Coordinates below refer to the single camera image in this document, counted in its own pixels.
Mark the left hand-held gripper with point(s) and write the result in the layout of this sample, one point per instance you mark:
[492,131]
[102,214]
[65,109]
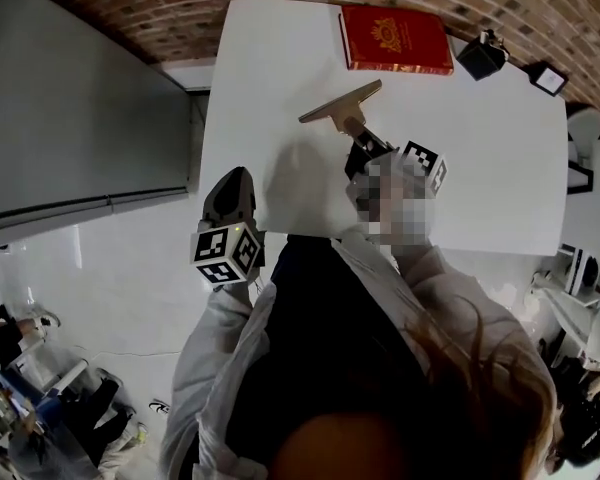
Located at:
[215,250]

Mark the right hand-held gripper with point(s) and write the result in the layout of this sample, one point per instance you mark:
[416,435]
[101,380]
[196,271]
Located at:
[422,160]

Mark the person's left forearm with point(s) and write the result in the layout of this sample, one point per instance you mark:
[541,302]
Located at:
[215,358]

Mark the person's right forearm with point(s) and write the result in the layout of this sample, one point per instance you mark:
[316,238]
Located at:
[455,308]

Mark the red hardcover book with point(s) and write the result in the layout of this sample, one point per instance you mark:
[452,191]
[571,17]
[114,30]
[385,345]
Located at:
[395,38]

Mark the black pen holder box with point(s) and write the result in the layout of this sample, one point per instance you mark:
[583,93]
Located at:
[480,60]

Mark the person's dark trousers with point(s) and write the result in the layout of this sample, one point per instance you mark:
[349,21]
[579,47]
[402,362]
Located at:
[330,328]

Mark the grey metal cabinet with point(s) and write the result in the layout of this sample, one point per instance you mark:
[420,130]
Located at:
[80,118]

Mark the grey upholstered chair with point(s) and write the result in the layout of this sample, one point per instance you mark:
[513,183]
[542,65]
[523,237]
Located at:
[585,128]

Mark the white shelf unit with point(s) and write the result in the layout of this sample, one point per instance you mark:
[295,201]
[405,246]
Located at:
[575,288]

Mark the black backpack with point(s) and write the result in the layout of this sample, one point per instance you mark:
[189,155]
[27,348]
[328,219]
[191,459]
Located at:
[585,418]

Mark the black picture frame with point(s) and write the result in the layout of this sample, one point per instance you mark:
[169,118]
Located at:
[550,80]

